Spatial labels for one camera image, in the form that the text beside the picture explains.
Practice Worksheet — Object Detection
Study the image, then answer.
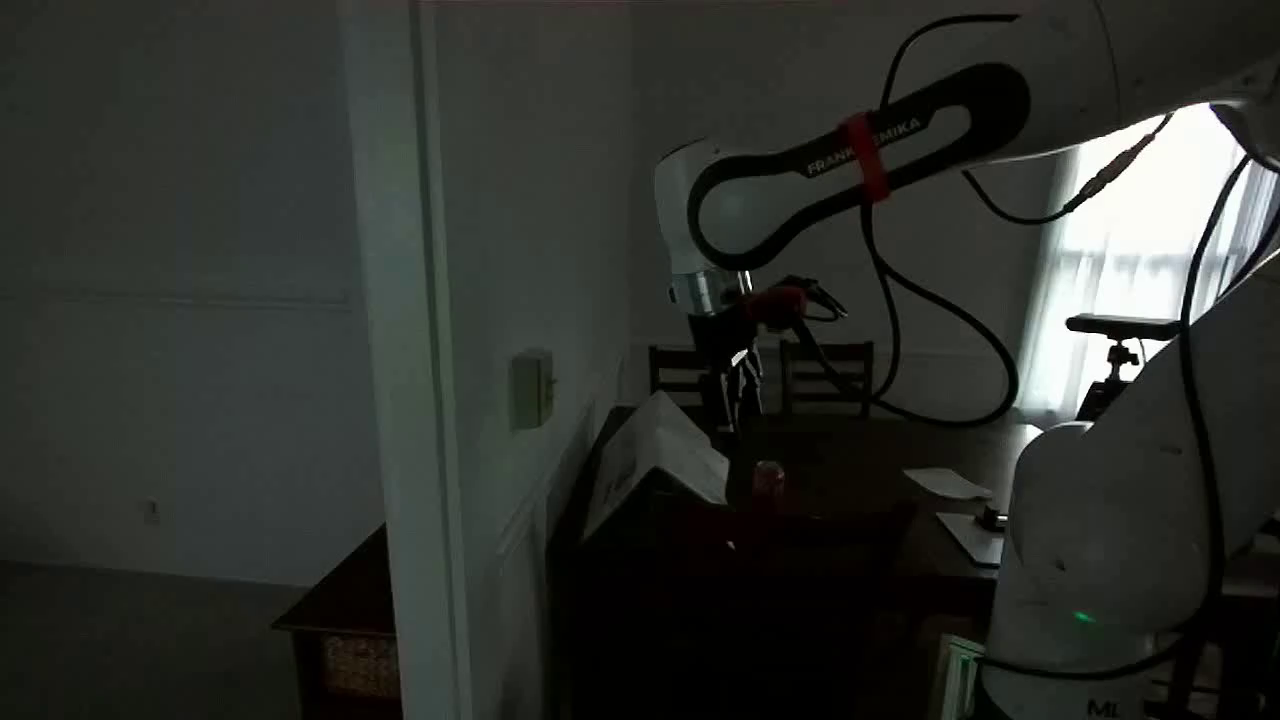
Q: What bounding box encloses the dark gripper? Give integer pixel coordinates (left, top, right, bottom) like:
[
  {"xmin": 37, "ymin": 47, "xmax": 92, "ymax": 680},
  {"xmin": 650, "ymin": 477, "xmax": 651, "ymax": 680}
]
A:
[{"xmin": 685, "ymin": 274, "xmax": 847, "ymax": 433}]

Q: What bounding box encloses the dark wooden dining chair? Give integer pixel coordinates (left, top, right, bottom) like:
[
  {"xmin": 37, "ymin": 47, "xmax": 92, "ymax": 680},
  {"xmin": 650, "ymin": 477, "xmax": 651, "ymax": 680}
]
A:
[
  {"xmin": 646, "ymin": 341, "xmax": 731, "ymax": 423},
  {"xmin": 776, "ymin": 337, "xmax": 882, "ymax": 420}
]

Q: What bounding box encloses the red soda can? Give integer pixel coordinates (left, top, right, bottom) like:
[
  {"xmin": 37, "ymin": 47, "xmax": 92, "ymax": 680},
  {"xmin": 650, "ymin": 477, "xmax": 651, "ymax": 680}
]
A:
[{"xmin": 747, "ymin": 458, "xmax": 791, "ymax": 533}]

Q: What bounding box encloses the large white board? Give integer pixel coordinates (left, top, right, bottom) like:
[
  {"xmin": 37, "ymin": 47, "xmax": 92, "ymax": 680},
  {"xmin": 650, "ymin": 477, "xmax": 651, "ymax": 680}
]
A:
[{"xmin": 579, "ymin": 390, "xmax": 738, "ymax": 546}]

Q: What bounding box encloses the dark wooden table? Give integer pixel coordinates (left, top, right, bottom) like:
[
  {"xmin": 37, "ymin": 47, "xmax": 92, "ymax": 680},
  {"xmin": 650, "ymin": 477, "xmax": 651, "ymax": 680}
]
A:
[{"xmin": 552, "ymin": 403, "xmax": 1280, "ymax": 720}]

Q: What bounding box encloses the white paper sheet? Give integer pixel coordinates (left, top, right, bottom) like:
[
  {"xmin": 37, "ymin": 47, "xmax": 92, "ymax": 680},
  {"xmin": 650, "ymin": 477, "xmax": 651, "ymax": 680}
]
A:
[
  {"xmin": 902, "ymin": 465, "xmax": 993, "ymax": 506},
  {"xmin": 933, "ymin": 507, "xmax": 1014, "ymax": 572}
]

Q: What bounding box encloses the white window curtain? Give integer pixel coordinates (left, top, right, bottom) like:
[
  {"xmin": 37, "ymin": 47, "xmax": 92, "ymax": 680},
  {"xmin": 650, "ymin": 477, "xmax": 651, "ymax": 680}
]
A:
[{"xmin": 1017, "ymin": 100, "xmax": 1280, "ymax": 433}]

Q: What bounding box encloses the small wooden cabinet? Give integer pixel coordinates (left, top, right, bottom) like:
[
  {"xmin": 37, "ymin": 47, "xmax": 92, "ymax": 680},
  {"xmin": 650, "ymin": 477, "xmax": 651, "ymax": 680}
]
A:
[{"xmin": 269, "ymin": 521, "xmax": 404, "ymax": 720}]

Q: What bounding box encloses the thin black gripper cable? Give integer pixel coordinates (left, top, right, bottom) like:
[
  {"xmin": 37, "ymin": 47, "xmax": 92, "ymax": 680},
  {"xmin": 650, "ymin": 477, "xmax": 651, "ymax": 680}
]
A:
[{"xmin": 858, "ymin": 12, "xmax": 1029, "ymax": 433}]

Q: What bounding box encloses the wall light switch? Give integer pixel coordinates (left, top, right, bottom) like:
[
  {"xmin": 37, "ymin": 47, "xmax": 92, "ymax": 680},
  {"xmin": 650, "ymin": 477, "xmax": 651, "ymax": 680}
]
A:
[{"xmin": 510, "ymin": 348, "xmax": 561, "ymax": 433}]

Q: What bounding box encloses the red strap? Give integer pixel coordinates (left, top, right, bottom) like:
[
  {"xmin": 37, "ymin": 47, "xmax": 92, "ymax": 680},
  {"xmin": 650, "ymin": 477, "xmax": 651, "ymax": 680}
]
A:
[{"xmin": 838, "ymin": 111, "xmax": 896, "ymax": 209}]

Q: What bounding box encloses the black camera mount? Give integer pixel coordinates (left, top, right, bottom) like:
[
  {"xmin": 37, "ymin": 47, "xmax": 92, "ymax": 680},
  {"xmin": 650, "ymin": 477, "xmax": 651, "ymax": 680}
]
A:
[{"xmin": 1077, "ymin": 337, "xmax": 1149, "ymax": 423}]

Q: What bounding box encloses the black bar camera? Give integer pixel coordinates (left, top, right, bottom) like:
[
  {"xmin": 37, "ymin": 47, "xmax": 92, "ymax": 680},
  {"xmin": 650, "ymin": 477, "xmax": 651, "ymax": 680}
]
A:
[{"xmin": 1066, "ymin": 309, "xmax": 1190, "ymax": 345}]

